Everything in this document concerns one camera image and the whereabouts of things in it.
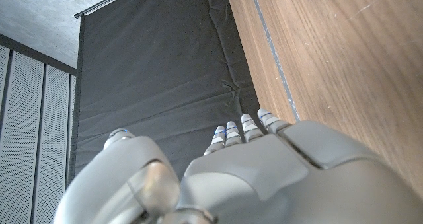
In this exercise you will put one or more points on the black backdrop curtain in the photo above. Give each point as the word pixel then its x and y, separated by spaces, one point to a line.
pixel 158 68

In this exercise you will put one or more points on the backdrop stand pole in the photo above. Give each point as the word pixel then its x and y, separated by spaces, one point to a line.
pixel 105 1

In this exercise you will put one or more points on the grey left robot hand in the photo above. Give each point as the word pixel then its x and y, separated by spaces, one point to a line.
pixel 264 184

